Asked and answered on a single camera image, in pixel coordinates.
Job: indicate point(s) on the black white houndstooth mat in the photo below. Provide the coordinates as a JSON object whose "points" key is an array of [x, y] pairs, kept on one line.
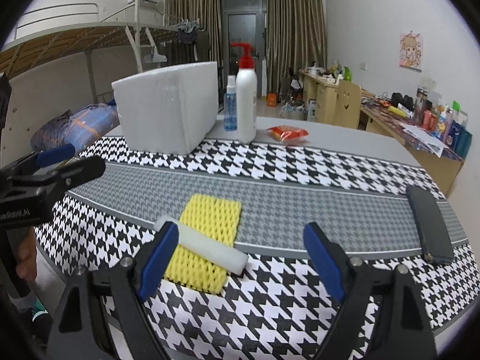
{"points": [[285, 202]]}

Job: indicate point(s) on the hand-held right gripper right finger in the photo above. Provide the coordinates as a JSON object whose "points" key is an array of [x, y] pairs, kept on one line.
{"points": [[322, 262]]}

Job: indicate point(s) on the dark hanging clothes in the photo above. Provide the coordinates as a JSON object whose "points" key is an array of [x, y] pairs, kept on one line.
{"points": [[187, 35]]}

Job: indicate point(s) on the white pump bottle red top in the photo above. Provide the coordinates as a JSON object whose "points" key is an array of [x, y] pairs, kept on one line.
{"points": [[245, 108]]}

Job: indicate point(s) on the wooden smiley chair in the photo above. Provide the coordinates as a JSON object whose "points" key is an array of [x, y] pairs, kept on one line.
{"points": [[347, 107]]}

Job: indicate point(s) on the clear blue spray bottle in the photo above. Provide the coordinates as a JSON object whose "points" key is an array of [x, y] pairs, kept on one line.
{"points": [[230, 112]]}

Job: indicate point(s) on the blue plaid quilt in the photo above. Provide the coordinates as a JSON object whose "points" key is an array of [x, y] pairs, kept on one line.
{"points": [[75, 127]]}

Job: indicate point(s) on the dark grey rectangular case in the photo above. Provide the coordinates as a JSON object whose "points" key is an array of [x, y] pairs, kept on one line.
{"points": [[429, 221]]}

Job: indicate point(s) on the yellow foam net sleeve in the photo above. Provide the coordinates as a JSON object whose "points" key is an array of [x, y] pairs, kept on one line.
{"points": [[213, 217]]}

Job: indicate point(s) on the glass balcony door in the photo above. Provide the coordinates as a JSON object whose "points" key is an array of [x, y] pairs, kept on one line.
{"points": [[243, 18]]}

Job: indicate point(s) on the orange container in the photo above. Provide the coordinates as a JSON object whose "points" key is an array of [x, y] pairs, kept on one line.
{"points": [[272, 100]]}

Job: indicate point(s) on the brown curtain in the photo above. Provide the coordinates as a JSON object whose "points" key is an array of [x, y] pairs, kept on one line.
{"points": [[296, 33], [191, 11]]}

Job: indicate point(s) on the white paper sheet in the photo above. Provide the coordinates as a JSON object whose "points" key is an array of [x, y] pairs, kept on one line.
{"points": [[427, 138]]}

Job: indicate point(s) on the white metal bunk bed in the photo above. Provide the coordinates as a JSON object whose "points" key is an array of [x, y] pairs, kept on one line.
{"points": [[75, 41]]}

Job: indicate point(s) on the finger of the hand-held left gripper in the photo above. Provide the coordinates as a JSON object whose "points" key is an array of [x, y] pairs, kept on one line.
{"points": [[56, 153], [75, 174]]}

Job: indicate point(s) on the pink cartoon wall poster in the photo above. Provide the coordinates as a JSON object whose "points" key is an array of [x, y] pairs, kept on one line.
{"points": [[411, 51]]}

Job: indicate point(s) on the white foam stick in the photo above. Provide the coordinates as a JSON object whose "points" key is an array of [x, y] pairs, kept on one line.
{"points": [[213, 249]]}

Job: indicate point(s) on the yellow object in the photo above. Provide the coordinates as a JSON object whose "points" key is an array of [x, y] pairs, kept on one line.
{"points": [[397, 111]]}

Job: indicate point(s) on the person's left hand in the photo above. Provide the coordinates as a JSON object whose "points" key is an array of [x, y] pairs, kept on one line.
{"points": [[27, 255]]}

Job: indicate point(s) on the white foam box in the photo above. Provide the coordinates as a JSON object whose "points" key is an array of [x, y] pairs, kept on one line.
{"points": [[157, 112]]}

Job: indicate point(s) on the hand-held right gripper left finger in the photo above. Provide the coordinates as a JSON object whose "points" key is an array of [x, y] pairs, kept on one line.
{"points": [[159, 258]]}

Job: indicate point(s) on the orange snack packet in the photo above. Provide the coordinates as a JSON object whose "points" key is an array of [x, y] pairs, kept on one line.
{"points": [[288, 134]]}

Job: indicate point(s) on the row of toiletry bottles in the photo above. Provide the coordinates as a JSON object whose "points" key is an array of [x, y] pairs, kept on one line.
{"points": [[446, 123]]}

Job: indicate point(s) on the green object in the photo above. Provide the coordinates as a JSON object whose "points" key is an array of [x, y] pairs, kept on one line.
{"points": [[347, 74]]}

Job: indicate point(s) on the black bag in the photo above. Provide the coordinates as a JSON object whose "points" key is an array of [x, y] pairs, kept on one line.
{"points": [[403, 100]]}

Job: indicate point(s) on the cluttered wooden desk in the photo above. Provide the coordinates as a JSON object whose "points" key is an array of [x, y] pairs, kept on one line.
{"points": [[431, 165]]}

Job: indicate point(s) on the wooden desk with drawers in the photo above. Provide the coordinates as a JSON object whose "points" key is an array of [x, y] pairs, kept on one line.
{"points": [[320, 97]]}

